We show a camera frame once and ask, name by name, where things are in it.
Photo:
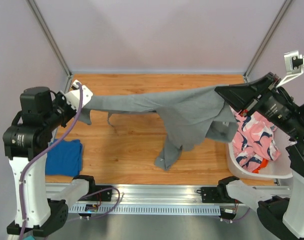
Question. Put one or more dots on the aluminium frame post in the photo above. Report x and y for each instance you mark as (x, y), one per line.
(267, 37)
(45, 29)

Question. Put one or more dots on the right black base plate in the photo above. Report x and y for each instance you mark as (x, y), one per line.
(212, 195)

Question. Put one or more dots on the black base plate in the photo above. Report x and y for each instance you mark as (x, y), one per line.
(212, 195)
(100, 193)

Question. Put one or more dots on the left aluminium frame post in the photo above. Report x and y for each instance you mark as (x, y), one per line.
(45, 29)

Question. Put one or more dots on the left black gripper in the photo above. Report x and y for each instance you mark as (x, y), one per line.
(61, 98)

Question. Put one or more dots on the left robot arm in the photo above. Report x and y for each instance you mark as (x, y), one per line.
(27, 142)

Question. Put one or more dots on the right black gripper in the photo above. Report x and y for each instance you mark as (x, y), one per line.
(258, 97)

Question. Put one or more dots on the blue t-shirt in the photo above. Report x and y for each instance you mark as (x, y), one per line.
(65, 159)

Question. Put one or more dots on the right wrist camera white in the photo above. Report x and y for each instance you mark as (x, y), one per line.
(294, 66)

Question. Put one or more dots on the orange garment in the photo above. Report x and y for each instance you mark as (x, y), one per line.
(263, 164)

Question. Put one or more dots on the right aluminium frame post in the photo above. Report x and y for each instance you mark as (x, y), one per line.
(267, 37)

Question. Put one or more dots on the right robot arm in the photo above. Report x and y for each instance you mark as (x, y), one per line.
(283, 217)

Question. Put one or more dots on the aluminium front rail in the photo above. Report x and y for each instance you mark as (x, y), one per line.
(155, 194)

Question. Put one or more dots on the grey shirt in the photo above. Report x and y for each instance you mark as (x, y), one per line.
(189, 116)

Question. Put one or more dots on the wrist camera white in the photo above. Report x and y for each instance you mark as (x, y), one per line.
(79, 94)
(294, 66)

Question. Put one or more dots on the teal object at bottom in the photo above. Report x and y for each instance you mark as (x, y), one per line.
(29, 238)

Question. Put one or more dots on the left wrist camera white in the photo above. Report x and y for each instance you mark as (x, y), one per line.
(79, 94)

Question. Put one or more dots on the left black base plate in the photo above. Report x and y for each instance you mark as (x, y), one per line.
(100, 193)

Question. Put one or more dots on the pink patterned garment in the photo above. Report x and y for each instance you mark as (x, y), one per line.
(254, 141)

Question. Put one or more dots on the slotted cable duct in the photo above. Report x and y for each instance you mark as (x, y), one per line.
(131, 209)

